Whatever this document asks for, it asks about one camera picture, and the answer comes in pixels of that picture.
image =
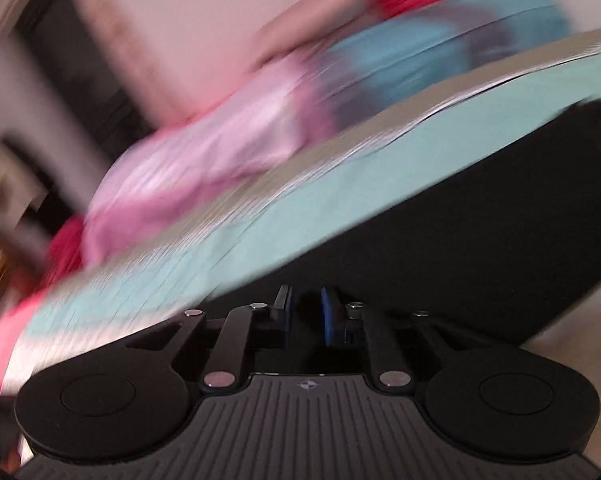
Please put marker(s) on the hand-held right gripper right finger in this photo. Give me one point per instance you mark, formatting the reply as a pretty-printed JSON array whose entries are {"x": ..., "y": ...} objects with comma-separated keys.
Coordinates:
[{"x": 331, "y": 317}]

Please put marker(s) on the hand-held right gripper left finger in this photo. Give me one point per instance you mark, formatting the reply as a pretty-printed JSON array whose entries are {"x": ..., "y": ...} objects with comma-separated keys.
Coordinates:
[{"x": 286, "y": 310}]

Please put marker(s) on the black pants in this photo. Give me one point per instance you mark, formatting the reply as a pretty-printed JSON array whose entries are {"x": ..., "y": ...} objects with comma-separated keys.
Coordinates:
[{"x": 455, "y": 240}]

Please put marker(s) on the patterned teal beige bed sheet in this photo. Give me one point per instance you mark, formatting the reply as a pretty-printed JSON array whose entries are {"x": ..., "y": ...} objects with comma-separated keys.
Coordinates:
[{"x": 260, "y": 230}]

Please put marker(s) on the pink fleece blanket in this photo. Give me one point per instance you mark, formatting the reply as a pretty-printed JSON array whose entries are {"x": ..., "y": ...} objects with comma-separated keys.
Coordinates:
[{"x": 5, "y": 340}]

